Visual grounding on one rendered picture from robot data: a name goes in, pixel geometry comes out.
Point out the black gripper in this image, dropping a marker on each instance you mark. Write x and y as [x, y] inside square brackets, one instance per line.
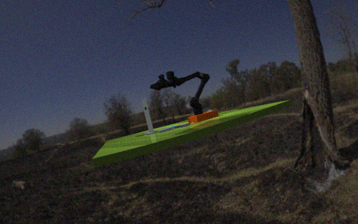
[159, 85]

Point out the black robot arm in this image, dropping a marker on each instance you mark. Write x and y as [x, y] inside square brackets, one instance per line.
[174, 81]

